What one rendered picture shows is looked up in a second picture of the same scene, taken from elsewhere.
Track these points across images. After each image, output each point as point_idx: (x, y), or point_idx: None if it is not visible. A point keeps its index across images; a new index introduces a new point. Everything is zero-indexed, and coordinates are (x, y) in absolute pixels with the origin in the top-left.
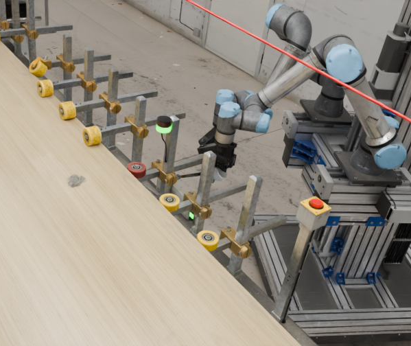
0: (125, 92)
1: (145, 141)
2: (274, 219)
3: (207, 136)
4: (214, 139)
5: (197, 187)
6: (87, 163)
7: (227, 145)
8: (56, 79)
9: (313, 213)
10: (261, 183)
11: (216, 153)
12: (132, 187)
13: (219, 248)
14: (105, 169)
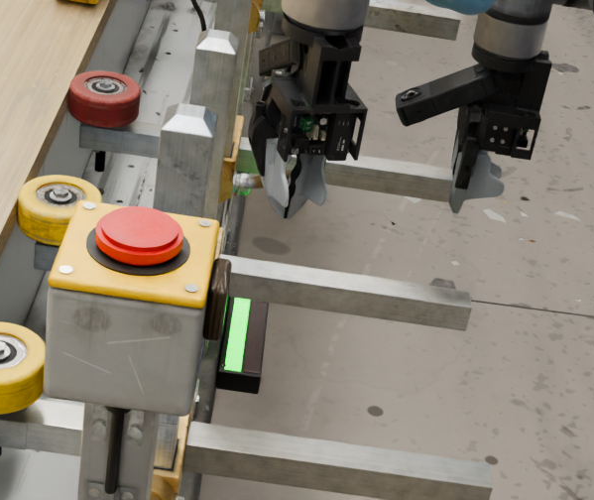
0: None
1: (571, 236)
2: (421, 461)
3: (432, 87)
4: (452, 105)
5: None
6: None
7: (309, 34)
8: (466, 31)
9: (52, 268)
10: (201, 159)
11: (289, 74)
12: (3, 122)
13: (56, 437)
14: (5, 58)
